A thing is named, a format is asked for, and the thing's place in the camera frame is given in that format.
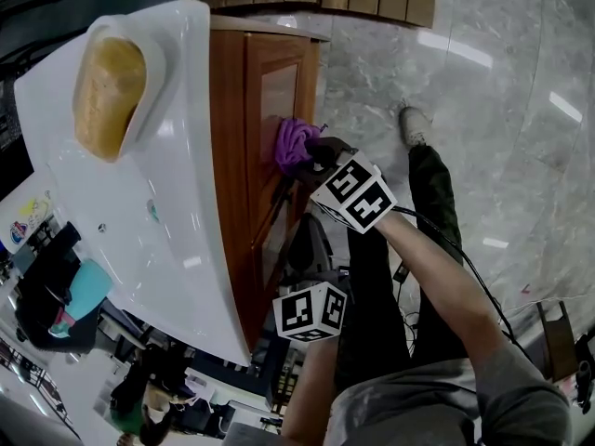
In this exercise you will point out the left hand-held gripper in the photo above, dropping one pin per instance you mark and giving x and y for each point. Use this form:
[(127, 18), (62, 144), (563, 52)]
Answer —
[(310, 311)]

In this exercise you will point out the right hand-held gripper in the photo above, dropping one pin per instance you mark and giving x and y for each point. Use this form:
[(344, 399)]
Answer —
[(354, 193)]

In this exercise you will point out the purple cloth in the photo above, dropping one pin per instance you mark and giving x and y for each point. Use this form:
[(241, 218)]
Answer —
[(293, 143)]

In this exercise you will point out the wooden cabinet door glass panel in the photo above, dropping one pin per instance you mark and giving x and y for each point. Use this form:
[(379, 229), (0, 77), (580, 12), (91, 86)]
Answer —
[(278, 109)]

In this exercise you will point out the person's left forearm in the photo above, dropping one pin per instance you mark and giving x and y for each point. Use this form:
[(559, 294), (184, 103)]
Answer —
[(308, 388)]

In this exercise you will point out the person's right forearm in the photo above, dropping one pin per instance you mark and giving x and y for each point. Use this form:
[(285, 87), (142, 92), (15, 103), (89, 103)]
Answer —
[(446, 286)]

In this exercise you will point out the brown wooden cabinet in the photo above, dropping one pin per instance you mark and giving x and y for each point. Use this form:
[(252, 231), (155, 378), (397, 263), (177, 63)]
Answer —
[(228, 165)]

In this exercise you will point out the person's light shoe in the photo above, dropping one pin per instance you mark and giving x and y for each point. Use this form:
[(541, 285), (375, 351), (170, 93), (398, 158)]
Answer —
[(414, 123)]

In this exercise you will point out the white ceramic sink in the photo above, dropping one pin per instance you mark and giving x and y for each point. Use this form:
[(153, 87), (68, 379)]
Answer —
[(176, 230)]

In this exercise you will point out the black power adapter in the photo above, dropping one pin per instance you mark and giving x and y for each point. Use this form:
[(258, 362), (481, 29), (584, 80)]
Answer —
[(401, 272)]

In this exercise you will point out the person's dark trousers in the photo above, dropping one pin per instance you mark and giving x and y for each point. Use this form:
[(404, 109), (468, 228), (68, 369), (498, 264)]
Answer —
[(372, 305)]

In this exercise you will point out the yellow-brown sponge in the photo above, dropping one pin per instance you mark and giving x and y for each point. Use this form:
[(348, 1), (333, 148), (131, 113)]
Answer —
[(109, 95)]

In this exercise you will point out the black bag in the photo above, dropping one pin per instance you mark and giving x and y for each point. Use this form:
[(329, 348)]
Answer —
[(46, 291)]

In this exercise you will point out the white board with stickers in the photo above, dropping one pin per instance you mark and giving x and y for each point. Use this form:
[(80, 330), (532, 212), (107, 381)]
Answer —
[(28, 216)]

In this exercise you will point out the person's grey shirt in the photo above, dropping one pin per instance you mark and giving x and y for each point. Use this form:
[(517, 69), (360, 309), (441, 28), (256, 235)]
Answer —
[(446, 402)]

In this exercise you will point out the small wooden chair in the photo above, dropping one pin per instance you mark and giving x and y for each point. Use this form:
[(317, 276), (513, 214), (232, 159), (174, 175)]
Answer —
[(559, 337)]

